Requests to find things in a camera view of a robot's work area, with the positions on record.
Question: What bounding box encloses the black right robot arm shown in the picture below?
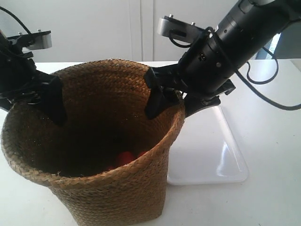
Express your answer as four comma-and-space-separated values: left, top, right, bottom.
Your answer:
144, 0, 301, 119

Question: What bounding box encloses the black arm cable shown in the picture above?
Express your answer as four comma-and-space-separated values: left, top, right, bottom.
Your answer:
169, 20, 301, 111
0, 6, 32, 36

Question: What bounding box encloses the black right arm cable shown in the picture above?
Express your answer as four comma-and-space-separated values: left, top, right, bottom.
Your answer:
169, 20, 301, 111

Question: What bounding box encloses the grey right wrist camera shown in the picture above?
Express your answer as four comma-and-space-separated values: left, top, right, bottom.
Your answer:
157, 15, 205, 48

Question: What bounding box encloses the brown woven wicker basket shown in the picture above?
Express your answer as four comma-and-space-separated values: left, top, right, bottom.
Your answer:
1, 59, 185, 226

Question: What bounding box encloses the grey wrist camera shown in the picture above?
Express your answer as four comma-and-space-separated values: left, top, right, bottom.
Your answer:
7, 30, 52, 50
157, 15, 205, 48

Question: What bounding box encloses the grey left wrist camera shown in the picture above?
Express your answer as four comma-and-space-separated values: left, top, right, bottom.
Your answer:
7, 30, 52, 50

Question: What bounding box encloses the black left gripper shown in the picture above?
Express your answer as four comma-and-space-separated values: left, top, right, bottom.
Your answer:
0, 39, 67, 126

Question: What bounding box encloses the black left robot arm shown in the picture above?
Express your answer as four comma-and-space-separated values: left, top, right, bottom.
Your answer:
0, 31, 67, 126

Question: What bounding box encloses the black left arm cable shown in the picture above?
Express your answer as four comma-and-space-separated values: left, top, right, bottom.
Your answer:
0, 6, 32, 36

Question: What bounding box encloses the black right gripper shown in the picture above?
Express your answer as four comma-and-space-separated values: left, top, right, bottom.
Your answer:
143, 32, 235, 119

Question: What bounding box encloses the white plastic tray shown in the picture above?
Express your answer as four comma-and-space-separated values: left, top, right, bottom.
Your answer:
167, 106, 249, 186

